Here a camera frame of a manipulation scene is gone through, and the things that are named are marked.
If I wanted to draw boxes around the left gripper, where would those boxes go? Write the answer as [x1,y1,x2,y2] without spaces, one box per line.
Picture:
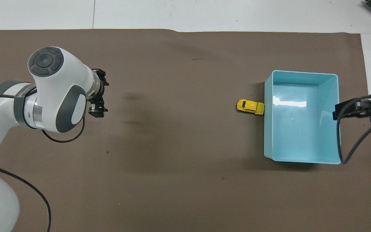
[88,68,109,118]

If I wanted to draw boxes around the light blue plastic box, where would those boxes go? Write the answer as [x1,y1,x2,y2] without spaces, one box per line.
[263,70,341,165]

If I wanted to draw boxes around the yellow toy beetle car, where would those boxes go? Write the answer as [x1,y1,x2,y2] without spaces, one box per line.
[236,99,266,116]

